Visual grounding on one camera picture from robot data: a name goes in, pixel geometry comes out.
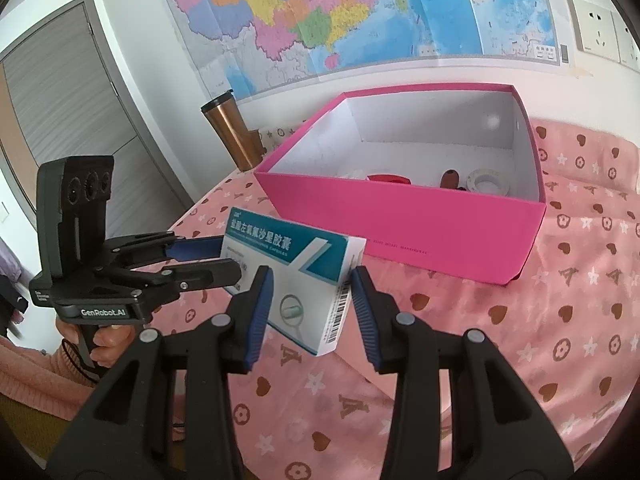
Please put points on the red plastic corkscrew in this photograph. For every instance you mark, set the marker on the red plastic corkscrew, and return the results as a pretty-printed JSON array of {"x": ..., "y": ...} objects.
[{"x": 388, "y": 178}]

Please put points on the bronze travel mug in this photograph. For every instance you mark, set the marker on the bronze travel mug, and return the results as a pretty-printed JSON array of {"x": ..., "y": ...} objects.
[{"x": 243, "y": 145}]

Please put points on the colourful wall map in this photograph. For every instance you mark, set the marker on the colourful wall map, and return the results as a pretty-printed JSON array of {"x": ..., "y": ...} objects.
[{"x": 250, "y": 47}]

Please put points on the brown wooden massage claw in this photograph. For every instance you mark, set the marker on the brown wooden massage claw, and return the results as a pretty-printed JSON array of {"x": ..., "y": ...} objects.
[{"x": 451, "y": 181}]

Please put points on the pink cardboard box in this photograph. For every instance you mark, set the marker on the pink cardboard box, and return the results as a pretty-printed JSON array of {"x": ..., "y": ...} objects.
[{"x": 319, "y": 176}]

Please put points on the grey cabinet door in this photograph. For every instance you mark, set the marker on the grey cabinet door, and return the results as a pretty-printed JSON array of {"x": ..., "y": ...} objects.
[{"x": 62, "y": 94}]

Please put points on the person left hand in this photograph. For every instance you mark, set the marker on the person left hand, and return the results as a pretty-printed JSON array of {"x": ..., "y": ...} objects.
[{"x": 111, "y": 341}]

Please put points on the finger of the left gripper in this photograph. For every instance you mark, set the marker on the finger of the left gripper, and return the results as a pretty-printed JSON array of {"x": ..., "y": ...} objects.
[
  {"x": 157, "y": 247},
  {"x": 167, "y": 284}
]

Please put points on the white tape roll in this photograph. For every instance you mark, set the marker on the white tape roll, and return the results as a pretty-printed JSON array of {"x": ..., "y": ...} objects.
[{"x": 487, "y": 181}]

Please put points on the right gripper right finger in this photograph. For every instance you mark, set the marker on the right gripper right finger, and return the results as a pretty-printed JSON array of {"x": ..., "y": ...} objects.
[{"x": 460, "y": 410}]

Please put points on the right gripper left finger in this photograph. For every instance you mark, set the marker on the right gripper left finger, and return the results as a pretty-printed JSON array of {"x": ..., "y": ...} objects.
[{"x": 124, "y": 429}]

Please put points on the teal white medicine box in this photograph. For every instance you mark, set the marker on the teal white medicine box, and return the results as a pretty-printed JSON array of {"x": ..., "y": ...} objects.
[{"x": 311, "y": 271}]

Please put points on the white wall socket panel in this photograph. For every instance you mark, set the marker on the white wall socket panel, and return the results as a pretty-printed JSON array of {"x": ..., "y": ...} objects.
[{"x": 604, "y": 33}]

